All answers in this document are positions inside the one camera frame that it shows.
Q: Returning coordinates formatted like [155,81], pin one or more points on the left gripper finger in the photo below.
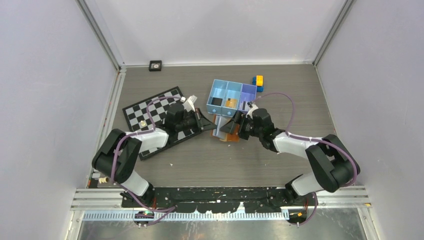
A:
[206,124]
[198,119]

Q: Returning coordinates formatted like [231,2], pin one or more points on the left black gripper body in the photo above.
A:
[189,122]

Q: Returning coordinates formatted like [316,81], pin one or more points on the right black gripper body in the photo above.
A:
[247,128]

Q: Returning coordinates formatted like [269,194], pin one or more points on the brown leather card holder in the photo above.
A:
[220,121]

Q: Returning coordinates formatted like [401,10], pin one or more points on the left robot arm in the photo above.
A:
[118,154]

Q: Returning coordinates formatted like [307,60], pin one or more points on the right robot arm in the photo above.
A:
[331,163]

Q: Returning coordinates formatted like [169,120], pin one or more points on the orange card in bin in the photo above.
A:
[231,103]

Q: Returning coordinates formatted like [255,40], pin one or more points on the silver black card in bin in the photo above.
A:
[244,106]

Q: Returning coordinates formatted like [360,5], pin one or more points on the light blue left bin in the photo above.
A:
[217,91]

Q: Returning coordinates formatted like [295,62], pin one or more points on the light blue bin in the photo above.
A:
[233,90]
[217,91]

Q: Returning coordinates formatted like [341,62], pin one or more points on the light blue middle bin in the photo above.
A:
[233,90]

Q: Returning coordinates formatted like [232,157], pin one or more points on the black white chessboard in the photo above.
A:
[153,111]

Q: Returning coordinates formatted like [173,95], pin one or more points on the purple right bin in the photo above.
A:
[247,94]

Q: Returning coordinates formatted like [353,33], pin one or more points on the blue yellow toy block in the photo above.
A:
[258,81]

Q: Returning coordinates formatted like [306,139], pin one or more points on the small black square box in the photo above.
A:
[155,66]

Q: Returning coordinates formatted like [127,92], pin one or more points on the cream chess piece on floor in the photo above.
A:
[103,180]

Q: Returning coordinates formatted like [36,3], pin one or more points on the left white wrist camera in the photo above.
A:
[189,102]

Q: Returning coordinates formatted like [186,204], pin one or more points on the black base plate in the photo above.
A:
[219,200]

